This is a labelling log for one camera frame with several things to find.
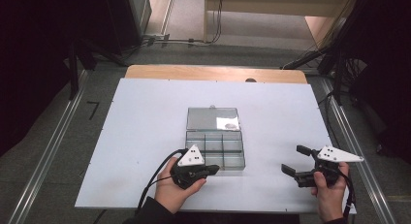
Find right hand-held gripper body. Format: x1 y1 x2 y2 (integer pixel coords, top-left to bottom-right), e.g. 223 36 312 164
295 145 364 188

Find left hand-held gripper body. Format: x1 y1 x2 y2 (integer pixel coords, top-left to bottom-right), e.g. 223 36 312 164
170 144 214 190

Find clear plastic compartment box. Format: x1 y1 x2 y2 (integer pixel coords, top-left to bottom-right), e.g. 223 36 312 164
184 106 246 171

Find person's left hand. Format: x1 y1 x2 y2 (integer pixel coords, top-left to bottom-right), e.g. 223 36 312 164
154 156 207 214

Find person's right hand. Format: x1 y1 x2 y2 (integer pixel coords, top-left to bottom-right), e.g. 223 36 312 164
310 162 350 223

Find white table board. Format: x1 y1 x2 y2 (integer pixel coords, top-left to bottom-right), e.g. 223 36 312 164
75 78 358 215

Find wooden table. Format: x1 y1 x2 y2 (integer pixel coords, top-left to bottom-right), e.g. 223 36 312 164
124 64 308 84

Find dark curtain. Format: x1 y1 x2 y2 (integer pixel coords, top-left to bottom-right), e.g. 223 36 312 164
0 0 108 157
352 0 411 164

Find floor power strip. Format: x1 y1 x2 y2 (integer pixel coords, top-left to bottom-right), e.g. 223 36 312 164
142 33 171 48

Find black metal stand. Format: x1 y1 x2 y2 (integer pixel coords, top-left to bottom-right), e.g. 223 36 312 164
66 39 129 101

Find light wooden shelf unit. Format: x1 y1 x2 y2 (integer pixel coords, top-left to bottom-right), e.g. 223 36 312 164
203 0 357 43

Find dark grey cabinet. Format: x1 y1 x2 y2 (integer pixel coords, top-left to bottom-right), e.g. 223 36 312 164
103 0 153 55

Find metal floor rail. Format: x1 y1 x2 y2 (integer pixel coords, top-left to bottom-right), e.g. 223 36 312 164
321 78 396 224
8 68 90 224

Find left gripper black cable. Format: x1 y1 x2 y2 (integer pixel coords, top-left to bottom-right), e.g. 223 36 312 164
137 148 189 215

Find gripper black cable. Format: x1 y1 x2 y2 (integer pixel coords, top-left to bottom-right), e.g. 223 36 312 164
137 148 189 215
337 167 357 220

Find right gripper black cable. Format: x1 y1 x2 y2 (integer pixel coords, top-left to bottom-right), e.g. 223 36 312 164
337 167 357 220

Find black floor cable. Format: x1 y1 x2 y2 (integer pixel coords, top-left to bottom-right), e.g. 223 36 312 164
318 87 343 147

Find black stands with cables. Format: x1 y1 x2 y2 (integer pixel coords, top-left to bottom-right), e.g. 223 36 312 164
280 0 369 106

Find hanging black cable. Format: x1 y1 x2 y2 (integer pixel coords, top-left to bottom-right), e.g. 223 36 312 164
206 0 226 46

